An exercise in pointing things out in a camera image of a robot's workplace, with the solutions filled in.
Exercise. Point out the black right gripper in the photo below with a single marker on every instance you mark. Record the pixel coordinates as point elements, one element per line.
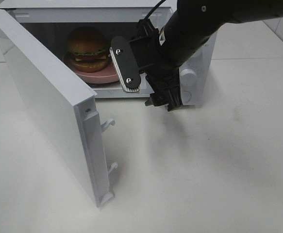
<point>161,74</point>

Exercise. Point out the white timer knob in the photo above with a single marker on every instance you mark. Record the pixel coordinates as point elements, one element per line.
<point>188,77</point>

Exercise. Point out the round white door button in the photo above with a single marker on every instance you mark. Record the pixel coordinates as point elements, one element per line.
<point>185,96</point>

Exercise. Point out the pink round plate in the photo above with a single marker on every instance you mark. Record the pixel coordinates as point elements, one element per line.
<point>104,76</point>

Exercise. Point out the burger with lettuce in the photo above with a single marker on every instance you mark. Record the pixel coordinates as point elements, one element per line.
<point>88,49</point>

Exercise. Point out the white microwave door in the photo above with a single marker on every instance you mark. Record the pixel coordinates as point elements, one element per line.
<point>62,105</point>

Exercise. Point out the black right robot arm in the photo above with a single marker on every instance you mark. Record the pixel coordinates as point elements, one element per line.
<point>164,54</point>

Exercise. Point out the glass turntable plate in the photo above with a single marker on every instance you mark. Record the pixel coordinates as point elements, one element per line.
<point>102,84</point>

